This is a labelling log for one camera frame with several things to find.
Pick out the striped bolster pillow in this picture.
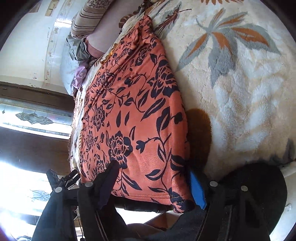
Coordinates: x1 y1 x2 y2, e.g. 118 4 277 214
70 0 113 39

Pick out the grey-blue pillow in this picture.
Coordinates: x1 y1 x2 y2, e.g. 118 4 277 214
60 34 91 95

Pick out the cream leaf-pattern blanket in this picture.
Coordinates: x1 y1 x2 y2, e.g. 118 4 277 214
69 1 295 180

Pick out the orange floral blouse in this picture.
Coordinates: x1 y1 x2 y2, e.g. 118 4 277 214
79 16 194 213

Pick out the purple floral cloth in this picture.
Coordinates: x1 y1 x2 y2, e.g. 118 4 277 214
71 63 88 89

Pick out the pink bed sheet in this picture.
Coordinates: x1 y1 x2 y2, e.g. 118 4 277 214
85 0 142 58

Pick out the stained glass window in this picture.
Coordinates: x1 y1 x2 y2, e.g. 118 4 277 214
1 98 73 240

